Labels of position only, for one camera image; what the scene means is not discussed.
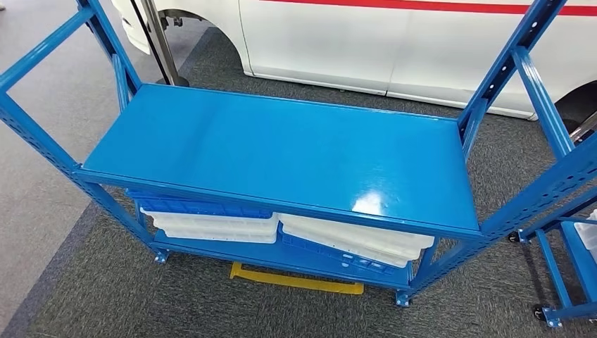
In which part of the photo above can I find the white car with red stripe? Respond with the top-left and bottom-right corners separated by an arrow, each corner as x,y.
111,0 -> 597,121

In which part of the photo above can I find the blue wheeled bin rack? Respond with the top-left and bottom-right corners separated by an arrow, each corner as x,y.
508,186 -> 597,330

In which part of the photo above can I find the blue plastic bin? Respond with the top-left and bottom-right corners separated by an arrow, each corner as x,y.
125,189 -> 274,220
279,223 -> 411,278

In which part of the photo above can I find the white plastic bin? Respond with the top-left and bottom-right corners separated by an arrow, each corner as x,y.
139,207 -> 279,245
573,210 -> 597,262
278,213 -> 436,269

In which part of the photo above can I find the chrome stanchion post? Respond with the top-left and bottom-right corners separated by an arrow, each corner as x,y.
569,111 -> 597,146
130,0 -> 190,88

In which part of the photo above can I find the large blue metal shelving rack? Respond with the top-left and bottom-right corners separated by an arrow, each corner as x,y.
0,0 -> 597,309

